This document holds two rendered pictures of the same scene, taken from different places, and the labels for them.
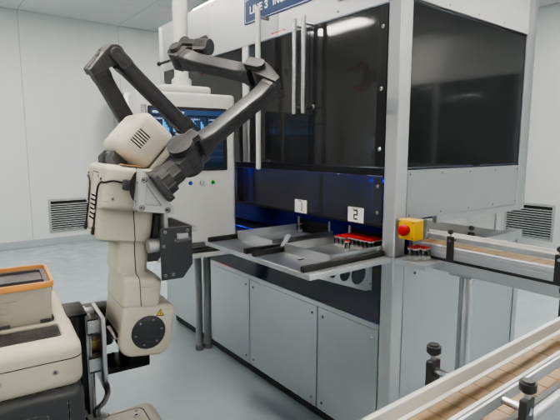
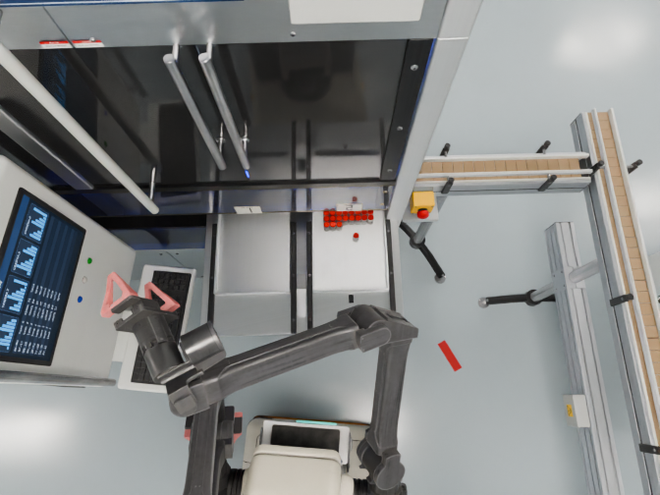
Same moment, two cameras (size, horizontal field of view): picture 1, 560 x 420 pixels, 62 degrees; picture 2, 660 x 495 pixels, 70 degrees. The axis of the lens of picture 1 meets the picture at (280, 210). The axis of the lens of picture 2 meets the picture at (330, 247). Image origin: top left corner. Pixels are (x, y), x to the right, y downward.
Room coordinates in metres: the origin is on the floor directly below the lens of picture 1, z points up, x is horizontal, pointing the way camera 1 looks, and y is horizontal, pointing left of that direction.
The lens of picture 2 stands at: (1.50, 0.21, 2.49)
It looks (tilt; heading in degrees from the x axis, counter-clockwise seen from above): 73 degrees down; 309
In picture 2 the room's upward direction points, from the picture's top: 2 degrees counter-clockwise
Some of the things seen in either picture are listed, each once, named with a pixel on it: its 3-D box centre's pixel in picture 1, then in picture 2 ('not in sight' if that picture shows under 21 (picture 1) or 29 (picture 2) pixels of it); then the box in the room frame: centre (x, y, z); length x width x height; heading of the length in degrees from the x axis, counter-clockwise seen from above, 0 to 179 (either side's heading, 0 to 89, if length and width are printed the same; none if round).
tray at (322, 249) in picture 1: (338, 247); (349, 244); (1.77, -0.23, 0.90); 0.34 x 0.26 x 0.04; 128
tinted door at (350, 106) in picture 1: (345, 92); (319, 126); (1.90, -0.26, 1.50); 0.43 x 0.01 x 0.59; 38
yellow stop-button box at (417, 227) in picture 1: (412, 228); (421, 200); (1.64, -0.48, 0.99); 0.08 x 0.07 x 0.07; 128
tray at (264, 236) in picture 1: (285, 234); (253, 246); (2.04, -0.02, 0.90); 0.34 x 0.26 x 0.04; 128
